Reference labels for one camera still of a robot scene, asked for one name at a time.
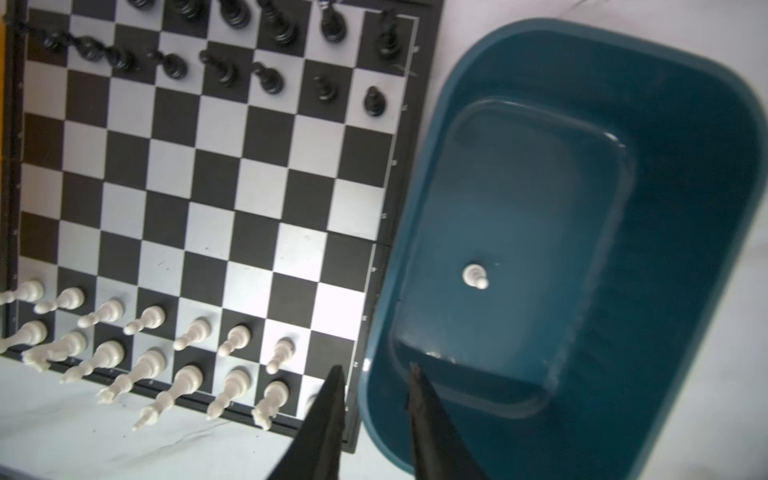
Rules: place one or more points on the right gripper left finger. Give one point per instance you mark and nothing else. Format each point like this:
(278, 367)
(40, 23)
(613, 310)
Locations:
(315, 452)

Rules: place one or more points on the black bishop piece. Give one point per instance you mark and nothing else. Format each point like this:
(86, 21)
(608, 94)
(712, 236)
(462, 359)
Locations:
(283, 29)

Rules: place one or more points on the black pawn h7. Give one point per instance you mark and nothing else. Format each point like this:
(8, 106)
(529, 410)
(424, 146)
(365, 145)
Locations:
(374, 102)

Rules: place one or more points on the black pawn f7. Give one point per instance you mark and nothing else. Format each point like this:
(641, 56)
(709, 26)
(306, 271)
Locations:
(270, 79)

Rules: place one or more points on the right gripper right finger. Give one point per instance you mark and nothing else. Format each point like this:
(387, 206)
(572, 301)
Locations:
(438, 451)

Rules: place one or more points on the black white chessboard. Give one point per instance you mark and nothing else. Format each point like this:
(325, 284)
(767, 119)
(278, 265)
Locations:
(145, 205)

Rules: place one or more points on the dark teal plastic tray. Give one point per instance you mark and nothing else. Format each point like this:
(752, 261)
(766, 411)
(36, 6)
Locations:
(606, 183)

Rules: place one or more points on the black king piece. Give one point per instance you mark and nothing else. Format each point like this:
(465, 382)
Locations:
(235, 13)

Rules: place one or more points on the black rook piece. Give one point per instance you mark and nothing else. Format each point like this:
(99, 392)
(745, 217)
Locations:
(387, 42)

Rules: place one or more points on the black pawn e7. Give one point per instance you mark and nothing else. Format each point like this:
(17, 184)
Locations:
(223, 70)

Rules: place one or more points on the black pawn g7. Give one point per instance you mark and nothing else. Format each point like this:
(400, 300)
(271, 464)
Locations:
(325, 89)

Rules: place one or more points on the black knight piece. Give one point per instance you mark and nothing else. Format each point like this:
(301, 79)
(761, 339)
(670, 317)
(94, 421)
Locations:
(333, 24)

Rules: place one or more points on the white pawn in tray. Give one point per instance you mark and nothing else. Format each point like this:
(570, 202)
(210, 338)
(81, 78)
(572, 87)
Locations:
(475, 275)

